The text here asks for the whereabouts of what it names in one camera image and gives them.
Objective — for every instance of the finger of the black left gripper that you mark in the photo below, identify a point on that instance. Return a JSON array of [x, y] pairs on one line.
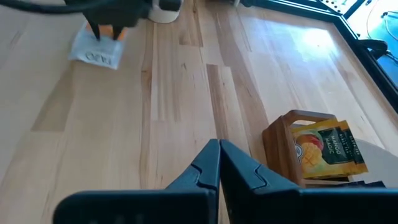
[[95, 31], [117, 32]]

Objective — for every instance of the white perforated panel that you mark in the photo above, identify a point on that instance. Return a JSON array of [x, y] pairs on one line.
[[339, 5]]

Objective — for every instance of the white cylindrical stand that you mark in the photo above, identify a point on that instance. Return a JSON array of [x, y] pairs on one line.
[[163, 17]]

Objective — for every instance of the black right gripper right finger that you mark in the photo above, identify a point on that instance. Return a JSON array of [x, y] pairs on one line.
[[280, 205]]

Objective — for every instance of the mango foil tea packet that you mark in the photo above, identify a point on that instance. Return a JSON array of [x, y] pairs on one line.
[[356, 146], [320, 149]]

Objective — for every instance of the black table edge frame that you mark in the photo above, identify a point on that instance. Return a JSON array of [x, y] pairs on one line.
[[342, 23]]

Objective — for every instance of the white flat sheet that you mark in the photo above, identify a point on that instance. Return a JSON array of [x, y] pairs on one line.
[[379, 165]]

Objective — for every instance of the black clamp bracket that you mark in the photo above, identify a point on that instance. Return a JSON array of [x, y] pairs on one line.
[[374, 48]]

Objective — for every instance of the dark wooden tea box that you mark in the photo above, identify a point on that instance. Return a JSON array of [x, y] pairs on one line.
[[280, 149]]

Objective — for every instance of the Tazo orange white tea packet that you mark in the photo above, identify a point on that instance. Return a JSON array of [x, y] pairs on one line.
[[96, 53]]

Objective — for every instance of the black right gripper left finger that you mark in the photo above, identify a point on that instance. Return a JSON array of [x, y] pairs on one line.
[[192, 199]]

